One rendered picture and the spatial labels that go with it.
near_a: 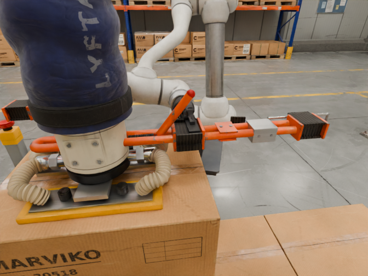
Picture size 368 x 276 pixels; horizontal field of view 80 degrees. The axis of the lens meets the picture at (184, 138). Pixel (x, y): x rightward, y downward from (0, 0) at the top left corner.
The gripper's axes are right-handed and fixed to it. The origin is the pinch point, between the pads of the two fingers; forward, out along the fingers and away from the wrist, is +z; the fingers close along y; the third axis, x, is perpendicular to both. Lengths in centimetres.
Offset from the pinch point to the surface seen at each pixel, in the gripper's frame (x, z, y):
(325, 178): -158, -99, 120
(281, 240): -46, -6, 66
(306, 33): -610, -839, 53
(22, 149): 78, -51, 31
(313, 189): -136, -87, 120
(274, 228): -45, -13, 66
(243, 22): -342, -839, 14
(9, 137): 80, -49, 23
